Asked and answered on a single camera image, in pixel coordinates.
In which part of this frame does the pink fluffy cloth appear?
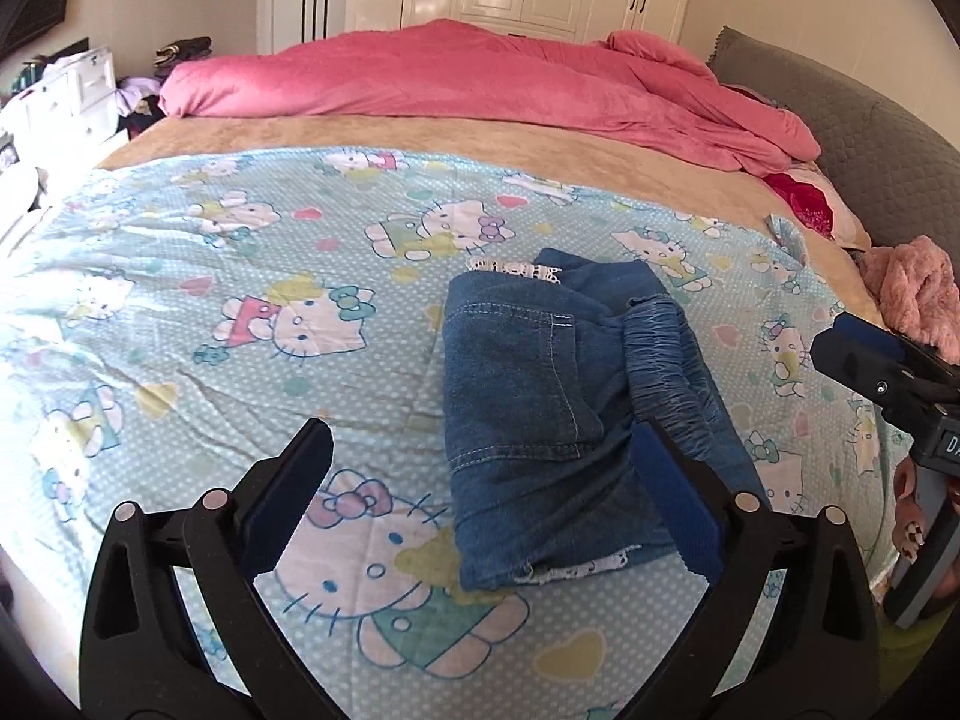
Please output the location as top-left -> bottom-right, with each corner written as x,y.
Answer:
859,235 -> 960,361

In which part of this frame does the pink duvet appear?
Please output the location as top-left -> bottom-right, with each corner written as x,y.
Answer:
157,19 -> 822,177

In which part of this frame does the grey quilted headboard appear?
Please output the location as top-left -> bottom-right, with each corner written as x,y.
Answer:
705,26 -> 960,256

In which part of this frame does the red floral pillow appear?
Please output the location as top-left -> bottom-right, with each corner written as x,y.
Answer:
761,165 -> 871,248

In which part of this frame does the pile of clothes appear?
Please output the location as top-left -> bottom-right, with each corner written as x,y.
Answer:
116,75 -> 172,140

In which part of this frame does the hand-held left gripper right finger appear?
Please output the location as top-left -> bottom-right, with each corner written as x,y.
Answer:
622,418 -> 878,720

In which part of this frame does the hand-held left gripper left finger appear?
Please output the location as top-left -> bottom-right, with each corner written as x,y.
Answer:
79,418 -> 353,720

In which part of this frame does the cartoon cat printed blanket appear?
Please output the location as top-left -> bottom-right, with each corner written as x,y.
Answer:
0,150 -> 912,720

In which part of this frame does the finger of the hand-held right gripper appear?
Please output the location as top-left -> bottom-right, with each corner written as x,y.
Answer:
810,328 -> 914,407
831,311 -> 960,374

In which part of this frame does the white dresser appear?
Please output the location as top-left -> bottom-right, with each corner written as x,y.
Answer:
0,45 -> 121,166

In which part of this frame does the blue denim garment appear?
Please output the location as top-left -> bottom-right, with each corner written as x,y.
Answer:
442,246 -> 770,592

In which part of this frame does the dark brown folded cloth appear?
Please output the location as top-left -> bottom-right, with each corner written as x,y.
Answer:
154,36 -> 215,74

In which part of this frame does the person's right hand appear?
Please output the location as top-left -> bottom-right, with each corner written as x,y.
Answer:
894,456 -> 960,565

